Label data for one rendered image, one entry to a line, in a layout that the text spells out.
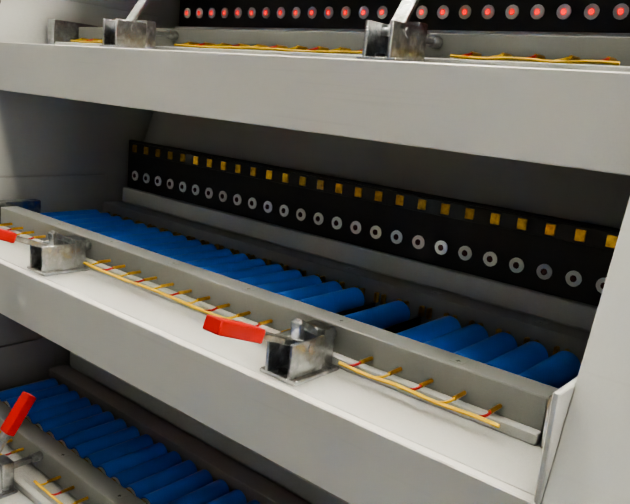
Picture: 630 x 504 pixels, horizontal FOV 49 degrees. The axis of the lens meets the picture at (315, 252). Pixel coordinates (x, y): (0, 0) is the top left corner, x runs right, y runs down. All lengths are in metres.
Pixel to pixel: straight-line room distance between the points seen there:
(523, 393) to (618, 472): 0.08
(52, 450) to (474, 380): 0.40
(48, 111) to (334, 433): 0.53
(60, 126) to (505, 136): 0.54
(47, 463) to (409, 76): 0.45
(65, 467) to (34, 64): 0.35
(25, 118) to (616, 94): 0.59
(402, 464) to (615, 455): 0.10
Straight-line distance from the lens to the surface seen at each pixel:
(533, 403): 0.37
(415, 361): 0.40
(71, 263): 0.61
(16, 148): 0.78
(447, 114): 0.38
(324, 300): 0.50
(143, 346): 0.48
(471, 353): 0.43
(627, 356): 0.32
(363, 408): 0.38
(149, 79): 0.56
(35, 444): 0.67
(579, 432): 0.32
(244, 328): 0.36
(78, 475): 0.62
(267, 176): 0.65
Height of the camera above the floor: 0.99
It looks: 2 degrees up
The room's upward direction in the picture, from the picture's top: 17 degrees clockwise
